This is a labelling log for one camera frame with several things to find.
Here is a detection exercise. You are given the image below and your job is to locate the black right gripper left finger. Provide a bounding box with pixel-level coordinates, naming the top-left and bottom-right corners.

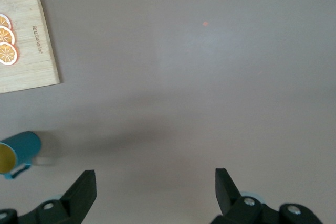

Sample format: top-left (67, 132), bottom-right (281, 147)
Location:
top-left (0, 170), bottom-right (97, 224)

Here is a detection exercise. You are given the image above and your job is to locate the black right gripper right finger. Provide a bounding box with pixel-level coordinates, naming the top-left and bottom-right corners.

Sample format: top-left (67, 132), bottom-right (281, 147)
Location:
top-left (211, 168), bottom-right (322, 224)

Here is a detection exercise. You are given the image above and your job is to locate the teal mug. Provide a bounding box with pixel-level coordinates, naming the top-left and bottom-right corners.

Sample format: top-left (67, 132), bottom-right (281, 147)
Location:
top-left (0, 131), bottom-right (42, 180)

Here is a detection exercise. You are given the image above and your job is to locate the bamboo cutting board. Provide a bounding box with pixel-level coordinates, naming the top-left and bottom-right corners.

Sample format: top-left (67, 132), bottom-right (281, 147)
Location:
top-left (0, 0), bottom-right (61, 95)

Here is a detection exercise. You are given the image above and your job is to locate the orange slice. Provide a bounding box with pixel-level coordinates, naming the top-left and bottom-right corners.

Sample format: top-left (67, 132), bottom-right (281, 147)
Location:
top-left (0, 41), bottom-right (20, 66)

